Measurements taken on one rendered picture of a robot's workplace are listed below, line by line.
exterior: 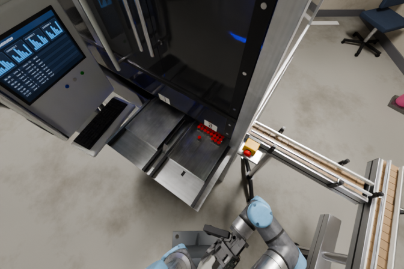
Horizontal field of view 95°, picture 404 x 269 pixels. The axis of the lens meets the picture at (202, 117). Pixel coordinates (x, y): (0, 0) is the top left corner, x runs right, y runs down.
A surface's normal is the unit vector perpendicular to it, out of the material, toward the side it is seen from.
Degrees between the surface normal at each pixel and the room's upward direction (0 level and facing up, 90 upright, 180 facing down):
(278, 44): 90
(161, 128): 0
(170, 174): 0
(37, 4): 90
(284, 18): 90
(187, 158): 0
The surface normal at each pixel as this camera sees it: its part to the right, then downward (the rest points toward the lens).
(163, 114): 0.00, -0.51
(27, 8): 0.90, 0.38
